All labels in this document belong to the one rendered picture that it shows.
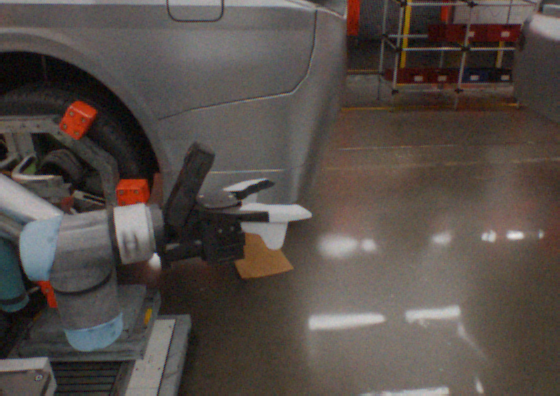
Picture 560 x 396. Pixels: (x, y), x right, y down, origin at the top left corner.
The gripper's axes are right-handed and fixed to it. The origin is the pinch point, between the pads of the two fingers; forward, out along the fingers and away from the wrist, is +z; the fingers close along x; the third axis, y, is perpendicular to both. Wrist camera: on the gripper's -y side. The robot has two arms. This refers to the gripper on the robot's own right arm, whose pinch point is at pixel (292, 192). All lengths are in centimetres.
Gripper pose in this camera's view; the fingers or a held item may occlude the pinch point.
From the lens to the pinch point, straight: 65.3
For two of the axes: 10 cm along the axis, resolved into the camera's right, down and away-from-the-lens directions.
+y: 0.5, 9.5, 3.1
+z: 9.4, -1.5, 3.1
